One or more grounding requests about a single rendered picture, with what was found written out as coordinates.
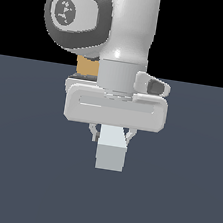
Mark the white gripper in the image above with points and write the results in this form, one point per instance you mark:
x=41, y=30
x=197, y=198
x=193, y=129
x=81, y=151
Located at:
x=116, y=116

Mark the white rectangular peg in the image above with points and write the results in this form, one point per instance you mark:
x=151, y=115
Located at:
x=110, y=155

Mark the tan box with hole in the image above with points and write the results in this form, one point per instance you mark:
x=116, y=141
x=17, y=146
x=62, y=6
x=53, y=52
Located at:
x=87, y=66

